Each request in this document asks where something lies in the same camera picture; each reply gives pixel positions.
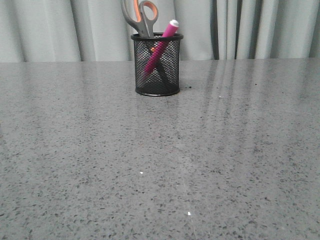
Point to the pink marker pen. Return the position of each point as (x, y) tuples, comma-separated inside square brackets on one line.
[(170, 31)]

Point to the grey orange scissors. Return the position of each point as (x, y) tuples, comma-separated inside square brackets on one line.
[(143, 25)]

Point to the black mesh pen holder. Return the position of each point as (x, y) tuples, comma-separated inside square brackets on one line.
[(165, 78)]

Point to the white pleated curtain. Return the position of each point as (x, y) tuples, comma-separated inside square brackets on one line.
[(95, 30)]

